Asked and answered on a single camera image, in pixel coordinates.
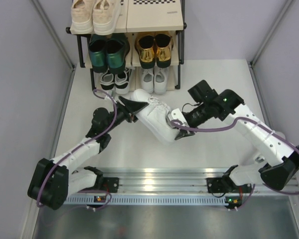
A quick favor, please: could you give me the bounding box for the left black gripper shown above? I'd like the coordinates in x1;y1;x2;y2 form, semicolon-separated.
104;96;148;133

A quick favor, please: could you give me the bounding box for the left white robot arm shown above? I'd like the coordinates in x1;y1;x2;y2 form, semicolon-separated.
27;97;148;210

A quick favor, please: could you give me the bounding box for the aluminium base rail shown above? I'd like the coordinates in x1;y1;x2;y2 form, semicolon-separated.
49;167;299;196

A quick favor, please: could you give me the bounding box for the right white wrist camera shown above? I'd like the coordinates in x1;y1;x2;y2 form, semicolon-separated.
166;108;187;128

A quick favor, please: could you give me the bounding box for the gold loafer one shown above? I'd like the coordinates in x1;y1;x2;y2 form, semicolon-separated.
135;32;155;69
154;32;174;68

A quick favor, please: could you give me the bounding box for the perforated grey cable duct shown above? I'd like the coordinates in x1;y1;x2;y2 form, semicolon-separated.
64;194;243;206

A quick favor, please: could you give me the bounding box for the white chunky sneaker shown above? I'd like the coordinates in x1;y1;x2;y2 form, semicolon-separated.
242;128;292;167
131;89;179;144

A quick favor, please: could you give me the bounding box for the black white sneaker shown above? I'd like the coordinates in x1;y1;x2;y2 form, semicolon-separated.
100;70;115;91
115;68;132;95

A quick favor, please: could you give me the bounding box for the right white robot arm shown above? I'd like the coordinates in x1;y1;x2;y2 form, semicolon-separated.
167;80;299;194

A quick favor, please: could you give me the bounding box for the beige sneaker one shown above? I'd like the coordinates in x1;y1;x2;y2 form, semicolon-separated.
71;0;95;34
92;0;121;35

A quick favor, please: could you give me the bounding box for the beige black-framed shoe shelf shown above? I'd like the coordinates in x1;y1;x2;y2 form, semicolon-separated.
66;0;186;91

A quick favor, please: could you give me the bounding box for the green pointed shoe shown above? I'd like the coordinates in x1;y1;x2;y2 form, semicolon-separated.
106;33;130;75
88;34;108;73

